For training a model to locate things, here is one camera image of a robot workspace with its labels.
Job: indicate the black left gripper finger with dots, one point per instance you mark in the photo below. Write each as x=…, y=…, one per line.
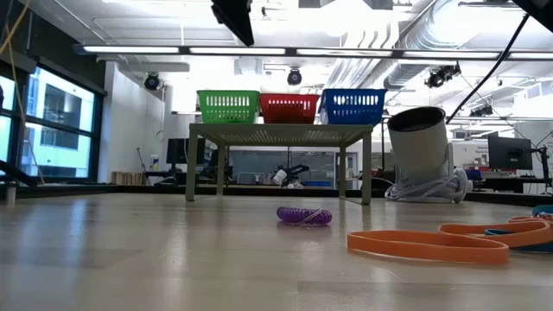
x=237, y=17

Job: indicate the orange rubber band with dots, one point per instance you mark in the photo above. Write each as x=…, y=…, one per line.
x=432, y=255
x=518, y=239
x=531, y=219

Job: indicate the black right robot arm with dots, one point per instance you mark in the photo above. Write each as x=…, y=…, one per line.
x=540, y=10

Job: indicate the black desk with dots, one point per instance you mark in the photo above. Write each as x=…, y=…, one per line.
x=514, y=182

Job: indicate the green plastic basket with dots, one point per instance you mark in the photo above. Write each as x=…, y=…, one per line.
x=226, y=108

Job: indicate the red plastic basket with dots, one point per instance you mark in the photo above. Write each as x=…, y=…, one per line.
x=288, y=110

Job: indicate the ceiling light strip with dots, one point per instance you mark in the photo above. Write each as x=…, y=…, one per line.
x=129, y=49

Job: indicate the pale green metal shelf riser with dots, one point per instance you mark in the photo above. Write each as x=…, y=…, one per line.
x=281, y=134

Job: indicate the black computer monitor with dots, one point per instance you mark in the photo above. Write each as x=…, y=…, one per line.
x=510, y=151
x=186, y=151

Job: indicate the blue plastic basket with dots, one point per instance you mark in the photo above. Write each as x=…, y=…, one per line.
x=353, y=108

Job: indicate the white bottle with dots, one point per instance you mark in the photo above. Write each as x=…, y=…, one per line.
x=154, y=163

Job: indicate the wooden crate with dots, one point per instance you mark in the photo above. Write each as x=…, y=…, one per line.
x=127, y=178

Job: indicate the large dark-framed window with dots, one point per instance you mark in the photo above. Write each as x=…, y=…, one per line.
x=60, y=108

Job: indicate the black ceiling camera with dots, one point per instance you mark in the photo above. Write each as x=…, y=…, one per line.
x=152, y=80
x=294, y=76
x=443, y=74
x=484, y=110

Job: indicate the grey ceiling duct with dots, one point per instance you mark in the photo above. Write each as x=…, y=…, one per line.
x=404, y=75

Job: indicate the white cylindrical camera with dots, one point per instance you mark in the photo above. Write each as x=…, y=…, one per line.
x=419, y=147

